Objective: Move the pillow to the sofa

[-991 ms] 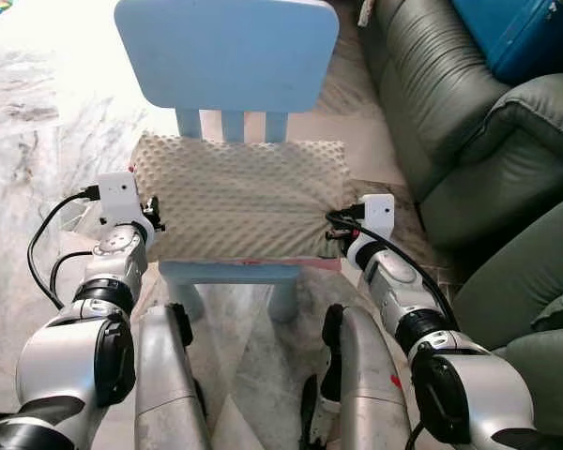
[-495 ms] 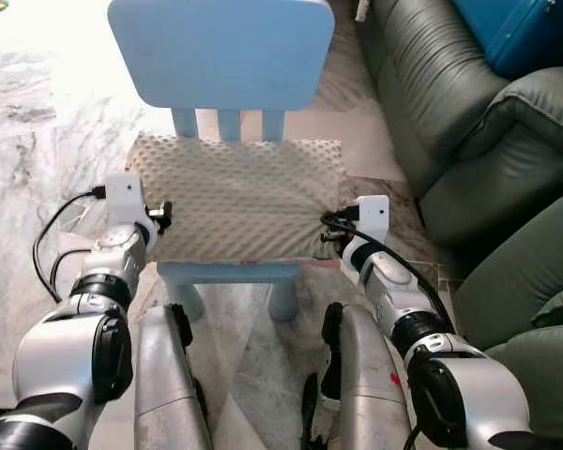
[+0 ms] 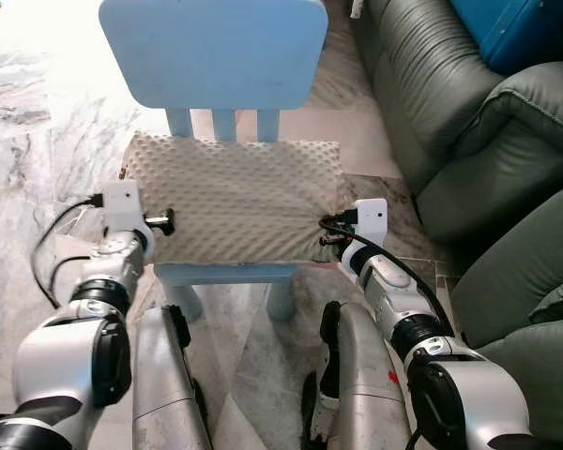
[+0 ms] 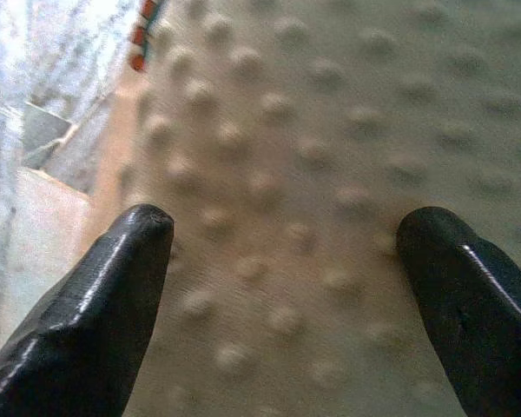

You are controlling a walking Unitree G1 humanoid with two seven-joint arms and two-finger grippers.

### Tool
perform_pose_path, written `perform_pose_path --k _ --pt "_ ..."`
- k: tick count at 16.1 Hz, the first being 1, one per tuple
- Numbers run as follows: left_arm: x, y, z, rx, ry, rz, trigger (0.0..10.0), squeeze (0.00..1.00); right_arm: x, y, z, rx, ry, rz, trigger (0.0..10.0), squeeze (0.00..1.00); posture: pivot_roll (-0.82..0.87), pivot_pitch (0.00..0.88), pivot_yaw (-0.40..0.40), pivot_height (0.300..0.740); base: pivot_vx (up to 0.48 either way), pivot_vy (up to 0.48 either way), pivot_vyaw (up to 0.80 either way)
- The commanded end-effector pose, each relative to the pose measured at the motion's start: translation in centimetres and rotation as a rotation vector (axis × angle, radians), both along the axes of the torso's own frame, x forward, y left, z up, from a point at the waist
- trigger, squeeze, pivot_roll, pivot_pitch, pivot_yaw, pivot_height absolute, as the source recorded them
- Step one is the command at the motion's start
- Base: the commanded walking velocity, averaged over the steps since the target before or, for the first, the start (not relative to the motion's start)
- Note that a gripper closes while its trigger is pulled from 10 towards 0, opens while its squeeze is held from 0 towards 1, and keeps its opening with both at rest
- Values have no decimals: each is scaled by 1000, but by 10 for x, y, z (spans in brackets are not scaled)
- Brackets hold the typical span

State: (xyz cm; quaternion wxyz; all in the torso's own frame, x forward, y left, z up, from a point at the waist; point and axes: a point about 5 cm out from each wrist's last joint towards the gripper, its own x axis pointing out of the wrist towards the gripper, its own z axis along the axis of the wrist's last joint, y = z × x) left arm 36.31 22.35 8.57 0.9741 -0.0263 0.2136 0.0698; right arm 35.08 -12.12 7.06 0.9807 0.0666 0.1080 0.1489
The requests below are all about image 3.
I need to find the beige bumpy foam pillow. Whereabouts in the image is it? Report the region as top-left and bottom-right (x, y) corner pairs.
(122, 133), (343, 266)

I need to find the silver right robot leg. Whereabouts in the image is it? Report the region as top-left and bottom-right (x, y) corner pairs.
(300, 300), (414, 450)

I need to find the silver robot leg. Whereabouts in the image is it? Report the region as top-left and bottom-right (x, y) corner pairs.
(300, 300), (414, 450)
(131, 305), (212, 450)

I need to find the silver left robot leg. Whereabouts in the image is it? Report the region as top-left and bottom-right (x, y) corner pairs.
(131, 305), (212, 450)

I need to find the light blue plastic kids chair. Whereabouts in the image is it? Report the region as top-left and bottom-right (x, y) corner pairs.
(99, 0), (329, 324)

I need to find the blue plastic box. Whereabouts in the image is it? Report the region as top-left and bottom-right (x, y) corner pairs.
(448, 0), (563, 76)

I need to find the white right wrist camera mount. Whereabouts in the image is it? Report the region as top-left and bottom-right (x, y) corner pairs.
(354, 198), (389, 247)

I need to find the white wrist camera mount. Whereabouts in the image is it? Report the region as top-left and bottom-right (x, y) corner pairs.
(101, 180), (145, 235)
(354, 198), (389, 247)

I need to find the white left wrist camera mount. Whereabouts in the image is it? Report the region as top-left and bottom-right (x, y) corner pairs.
(101, 180), (145, 235)

